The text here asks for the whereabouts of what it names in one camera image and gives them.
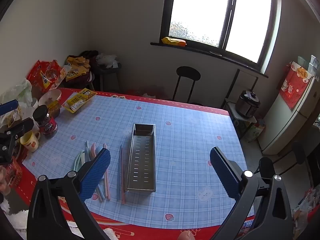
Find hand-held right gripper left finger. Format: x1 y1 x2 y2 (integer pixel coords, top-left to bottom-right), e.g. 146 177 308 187
26 148 112 240

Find yellow flat packet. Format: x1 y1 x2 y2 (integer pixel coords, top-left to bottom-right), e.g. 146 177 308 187
62 88 97 114

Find perforated stainless steel tray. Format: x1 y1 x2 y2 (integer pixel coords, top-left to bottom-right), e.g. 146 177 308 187
126 123 157 192

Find grey rice cooker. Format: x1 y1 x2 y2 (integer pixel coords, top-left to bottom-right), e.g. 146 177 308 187
236 90 260 119

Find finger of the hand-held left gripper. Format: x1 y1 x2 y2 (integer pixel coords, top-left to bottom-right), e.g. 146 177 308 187
0 117 34 165
0 99 19 115

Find pile of yellow snack packets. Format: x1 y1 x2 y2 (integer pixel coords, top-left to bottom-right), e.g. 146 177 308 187
65 56 91 82

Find red snack bag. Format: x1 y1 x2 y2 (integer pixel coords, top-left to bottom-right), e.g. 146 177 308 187
27 60 63 94

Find small white table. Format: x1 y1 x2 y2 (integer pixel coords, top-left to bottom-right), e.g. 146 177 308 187
225 99 258 140

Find black-framed window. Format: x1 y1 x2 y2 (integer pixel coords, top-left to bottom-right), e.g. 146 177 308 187
160 0 282 65

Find yellow orange snack packet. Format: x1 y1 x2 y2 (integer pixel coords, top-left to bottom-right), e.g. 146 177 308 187
162 37 187 47

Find black round stool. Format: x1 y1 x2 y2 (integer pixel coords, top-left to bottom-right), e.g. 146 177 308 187
172 66 201 105

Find red snack package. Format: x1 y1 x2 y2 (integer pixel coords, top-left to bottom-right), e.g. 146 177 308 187
32 105 58 139

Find white plastic bag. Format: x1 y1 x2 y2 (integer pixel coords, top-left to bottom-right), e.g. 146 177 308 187
96 53 118 68

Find blue plaid table mat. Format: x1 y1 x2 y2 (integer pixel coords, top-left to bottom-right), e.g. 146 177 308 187
22 91 255 230

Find pale green plastic bag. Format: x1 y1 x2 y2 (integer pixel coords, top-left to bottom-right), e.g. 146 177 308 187
0 79 33 105

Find clear plastic containers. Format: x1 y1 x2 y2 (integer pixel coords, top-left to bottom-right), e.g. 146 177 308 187
297 55 320 80

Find green printed carton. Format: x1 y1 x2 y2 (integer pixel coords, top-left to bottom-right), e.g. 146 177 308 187
246 124 265 143

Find white patterned bowl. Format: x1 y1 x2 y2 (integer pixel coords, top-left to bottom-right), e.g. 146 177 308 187
38 89 62 110

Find red printed cloth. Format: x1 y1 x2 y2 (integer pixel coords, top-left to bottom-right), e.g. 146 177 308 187
279 61 313 110

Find brown food container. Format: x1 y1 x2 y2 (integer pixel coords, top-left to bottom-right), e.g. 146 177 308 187
47 100 62 118

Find person's white fleece clothing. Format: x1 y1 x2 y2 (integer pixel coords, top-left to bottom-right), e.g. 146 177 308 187
0 200 29 240

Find white refrigerator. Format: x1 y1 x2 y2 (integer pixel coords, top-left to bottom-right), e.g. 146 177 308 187
257 76 320 155

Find cream mug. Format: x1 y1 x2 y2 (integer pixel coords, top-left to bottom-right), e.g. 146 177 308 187
20 131 40 152

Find red printed box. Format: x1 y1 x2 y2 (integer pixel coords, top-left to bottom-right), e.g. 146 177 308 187
5 155 23 188

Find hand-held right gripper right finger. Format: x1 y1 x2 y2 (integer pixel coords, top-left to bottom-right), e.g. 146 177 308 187
209 146 294 240

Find black metal rack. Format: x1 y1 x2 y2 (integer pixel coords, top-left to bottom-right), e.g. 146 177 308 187
224 69 259 110

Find pile of colourful packets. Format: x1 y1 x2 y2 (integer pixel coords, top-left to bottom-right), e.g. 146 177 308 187
292 187 320 240

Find black window sill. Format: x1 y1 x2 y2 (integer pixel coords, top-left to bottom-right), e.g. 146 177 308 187
150 42 269 78

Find black side table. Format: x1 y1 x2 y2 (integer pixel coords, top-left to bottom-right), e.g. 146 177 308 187
94 62 122 93

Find green plastic spoon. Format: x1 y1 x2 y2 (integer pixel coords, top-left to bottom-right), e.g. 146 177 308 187
73 150 86 172

